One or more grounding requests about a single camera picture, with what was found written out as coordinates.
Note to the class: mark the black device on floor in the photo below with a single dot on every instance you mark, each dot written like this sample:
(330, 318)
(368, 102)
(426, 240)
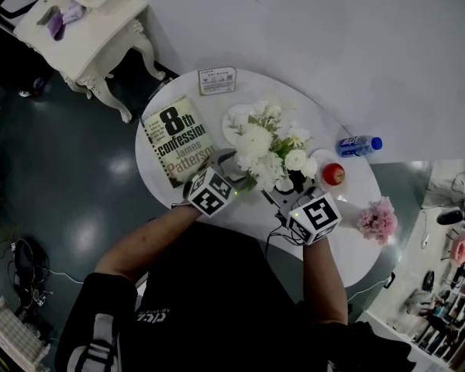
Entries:
(389, 280)

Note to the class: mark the white curved table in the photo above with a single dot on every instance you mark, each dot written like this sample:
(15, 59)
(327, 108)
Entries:
(345, 254)

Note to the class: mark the person's black shirt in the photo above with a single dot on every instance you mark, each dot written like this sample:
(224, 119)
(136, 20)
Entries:
(217, 312)

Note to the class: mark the blue-capped water bottle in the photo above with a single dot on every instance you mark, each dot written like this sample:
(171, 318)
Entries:
(358, 146)

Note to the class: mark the small white sign card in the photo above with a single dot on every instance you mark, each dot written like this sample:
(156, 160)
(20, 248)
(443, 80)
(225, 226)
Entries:
(216, 80)

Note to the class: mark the pink flowers bunch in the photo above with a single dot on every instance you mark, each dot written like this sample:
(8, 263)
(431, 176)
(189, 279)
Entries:
(377, 219)

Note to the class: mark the red apple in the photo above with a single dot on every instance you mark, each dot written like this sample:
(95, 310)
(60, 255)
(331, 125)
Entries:
(333, 174)

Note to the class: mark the white ornate dressing table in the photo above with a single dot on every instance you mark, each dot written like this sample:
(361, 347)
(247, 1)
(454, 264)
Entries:
(89, 41)

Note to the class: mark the beige paperback book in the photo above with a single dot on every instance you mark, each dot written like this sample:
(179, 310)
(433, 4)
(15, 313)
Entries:
(174, 138)

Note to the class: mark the purple cloth item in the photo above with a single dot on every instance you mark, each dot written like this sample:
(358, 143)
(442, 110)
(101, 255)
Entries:
(62, 19)

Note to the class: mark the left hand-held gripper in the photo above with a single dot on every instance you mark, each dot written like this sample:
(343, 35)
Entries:
(209, 192)

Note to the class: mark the white shoe rack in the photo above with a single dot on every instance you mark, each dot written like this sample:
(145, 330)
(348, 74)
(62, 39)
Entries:
(449, 331)

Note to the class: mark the white flowers with green leaves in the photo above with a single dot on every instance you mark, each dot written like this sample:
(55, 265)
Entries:
(271, 145)

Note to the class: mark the person's right forearm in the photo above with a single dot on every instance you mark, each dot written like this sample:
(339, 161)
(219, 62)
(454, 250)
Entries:
(325, 281)

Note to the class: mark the person's left forearm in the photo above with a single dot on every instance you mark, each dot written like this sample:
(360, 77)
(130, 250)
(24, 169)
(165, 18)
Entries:
(147, 238)

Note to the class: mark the white woven box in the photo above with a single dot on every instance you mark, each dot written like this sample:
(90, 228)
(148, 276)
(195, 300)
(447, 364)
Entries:
(15, 339)

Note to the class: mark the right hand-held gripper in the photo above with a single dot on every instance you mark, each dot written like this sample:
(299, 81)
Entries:
(314, 217)

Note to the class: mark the black chair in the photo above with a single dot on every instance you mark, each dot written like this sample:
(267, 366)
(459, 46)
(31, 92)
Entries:
(7, 21)

